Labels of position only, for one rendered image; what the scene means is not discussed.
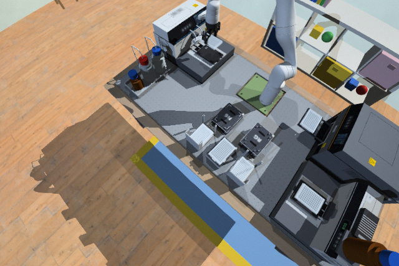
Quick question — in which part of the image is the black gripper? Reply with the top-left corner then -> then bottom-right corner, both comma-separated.
202,21 -> 221,45

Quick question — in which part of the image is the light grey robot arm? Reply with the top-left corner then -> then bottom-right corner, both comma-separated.
198,0 -> 297,105

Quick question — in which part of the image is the brown bottle body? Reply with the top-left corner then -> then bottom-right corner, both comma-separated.
342,237 -> 387,266

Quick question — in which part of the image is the brown glass bottle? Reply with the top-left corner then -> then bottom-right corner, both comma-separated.
130,76 -> 144,90

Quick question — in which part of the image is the red bottle cap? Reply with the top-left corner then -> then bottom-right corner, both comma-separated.
139,55 -> 148,65

